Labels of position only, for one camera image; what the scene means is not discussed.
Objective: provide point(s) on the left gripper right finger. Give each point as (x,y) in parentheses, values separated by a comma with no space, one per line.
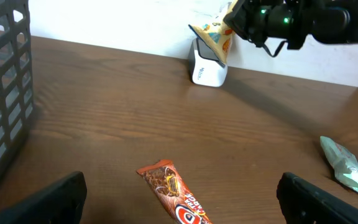
(303,202)

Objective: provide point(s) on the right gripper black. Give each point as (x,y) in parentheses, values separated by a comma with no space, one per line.
(257,20)

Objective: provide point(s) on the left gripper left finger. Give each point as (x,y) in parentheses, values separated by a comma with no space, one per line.
(60,202)

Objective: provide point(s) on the yellow snack chip bag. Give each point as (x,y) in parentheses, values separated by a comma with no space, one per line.
(215,33)

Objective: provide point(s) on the teal wet wipes pack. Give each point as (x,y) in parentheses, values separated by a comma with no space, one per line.
(343,162)

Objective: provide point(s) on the orange chocolate bar wrapper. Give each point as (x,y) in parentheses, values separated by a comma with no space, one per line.
(176,198)

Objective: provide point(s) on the white barcode scanner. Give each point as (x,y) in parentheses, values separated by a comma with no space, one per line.
(204,66)

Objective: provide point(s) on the grey plastic mesh basket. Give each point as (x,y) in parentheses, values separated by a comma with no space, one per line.
(16,77)

